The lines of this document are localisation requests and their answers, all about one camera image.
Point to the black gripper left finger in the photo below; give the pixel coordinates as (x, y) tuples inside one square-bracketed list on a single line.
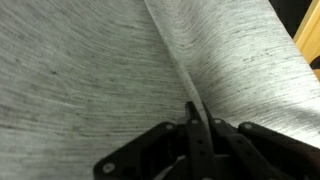
[(185, 148)]

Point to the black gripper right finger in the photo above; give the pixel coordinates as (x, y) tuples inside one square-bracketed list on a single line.
[(264, 154)]

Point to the wooden table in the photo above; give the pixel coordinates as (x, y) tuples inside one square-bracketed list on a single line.
[(307, 37)]

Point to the light grey curtain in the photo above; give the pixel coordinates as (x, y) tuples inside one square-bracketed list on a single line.
[(80, 78)]

